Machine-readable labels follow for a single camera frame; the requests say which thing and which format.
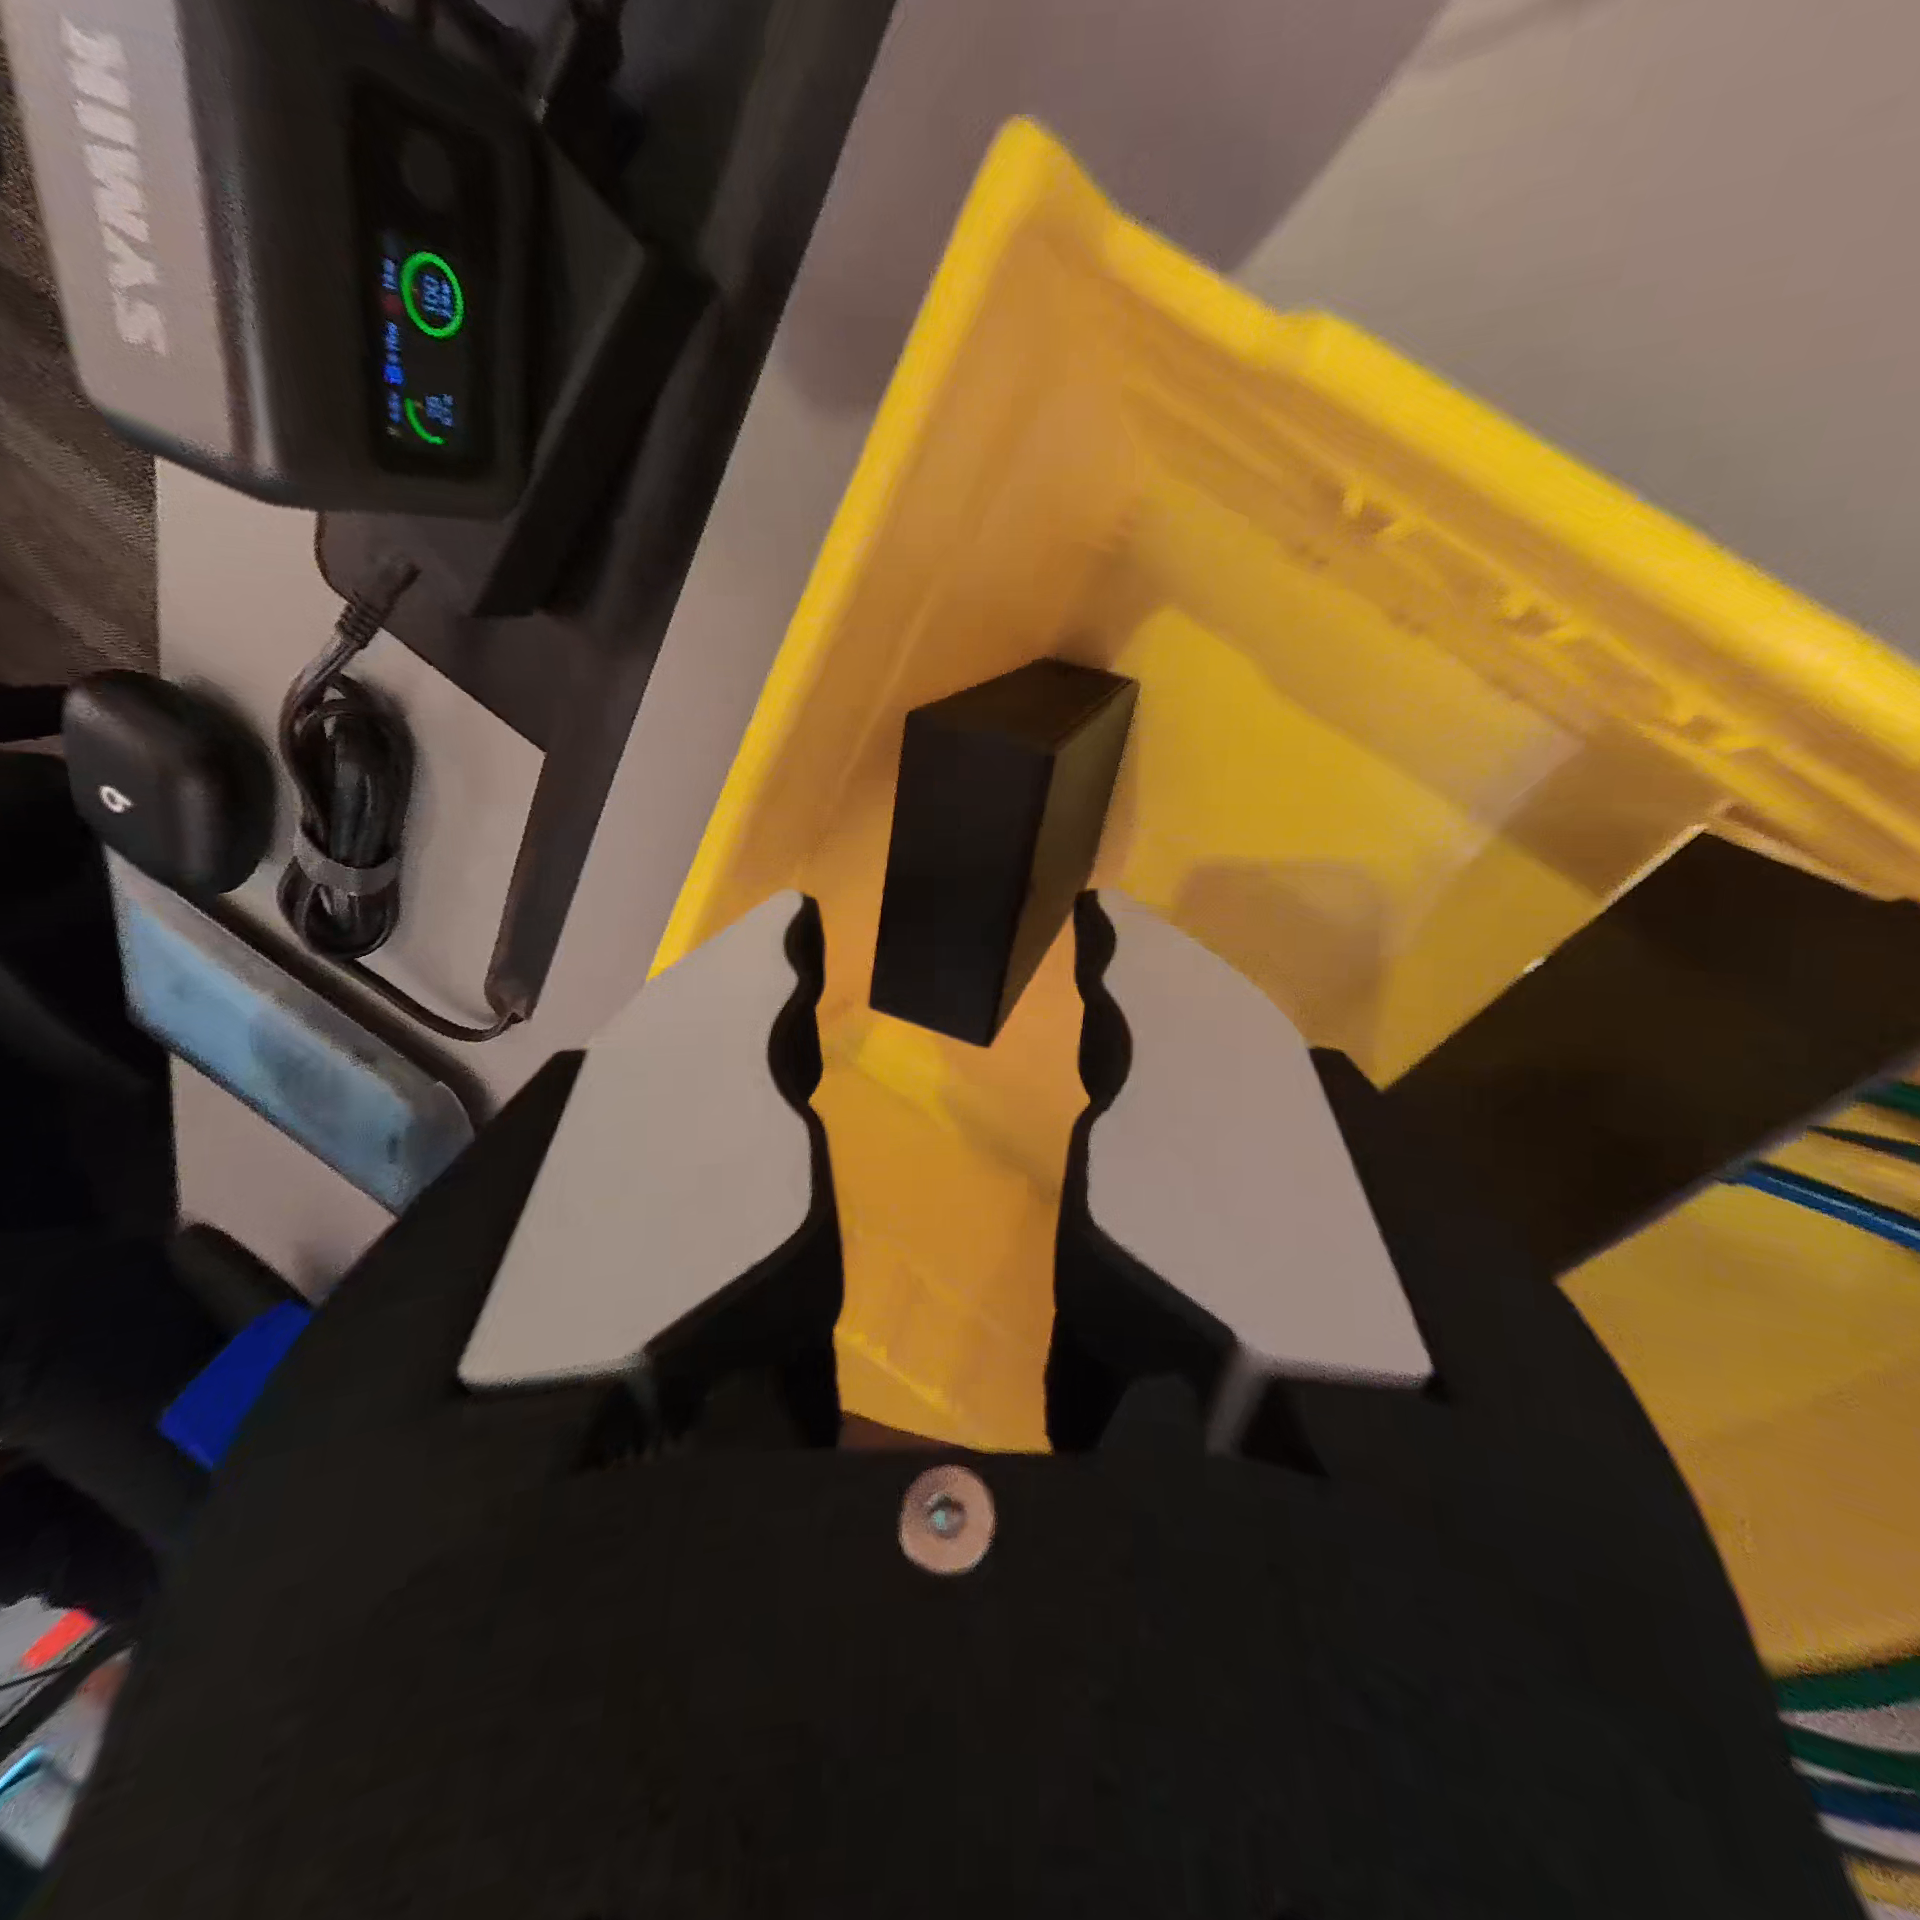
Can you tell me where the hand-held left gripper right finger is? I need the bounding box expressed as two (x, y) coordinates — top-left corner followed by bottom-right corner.
(1045, 892), (1439, 1454)

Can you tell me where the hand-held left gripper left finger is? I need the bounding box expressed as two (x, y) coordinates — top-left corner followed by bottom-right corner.
(454, 892), (847, 1454)

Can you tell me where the black network switch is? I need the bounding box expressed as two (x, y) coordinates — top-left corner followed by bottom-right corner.
(867, 657), (1142, 1050)

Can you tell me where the yellow plastic bin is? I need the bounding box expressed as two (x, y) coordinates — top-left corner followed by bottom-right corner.
(645, 117), (1920, 1920)

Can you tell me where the blue ethernet cable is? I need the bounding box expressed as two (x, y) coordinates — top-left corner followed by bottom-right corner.
(1724, 1159), (1920, 1825)

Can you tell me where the green ethernet cable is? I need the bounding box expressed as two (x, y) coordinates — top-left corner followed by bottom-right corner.
(1776, 1080), (1920, 1788)

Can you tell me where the translucent plastic case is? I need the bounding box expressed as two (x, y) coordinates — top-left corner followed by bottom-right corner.
(116, 896), (474, 1211)

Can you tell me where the black bin divider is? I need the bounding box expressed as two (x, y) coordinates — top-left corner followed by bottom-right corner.
(1377, 832), (1920, 1280)

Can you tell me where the black earbuds case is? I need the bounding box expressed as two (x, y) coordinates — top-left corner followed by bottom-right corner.
(60, 670), (283, 898)

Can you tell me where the black power station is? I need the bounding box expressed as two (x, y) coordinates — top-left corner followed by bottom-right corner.
(0, 0), (650, 522)

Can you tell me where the black charging cord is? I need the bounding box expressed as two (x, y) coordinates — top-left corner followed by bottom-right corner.
(275, 559), (530, 1044)

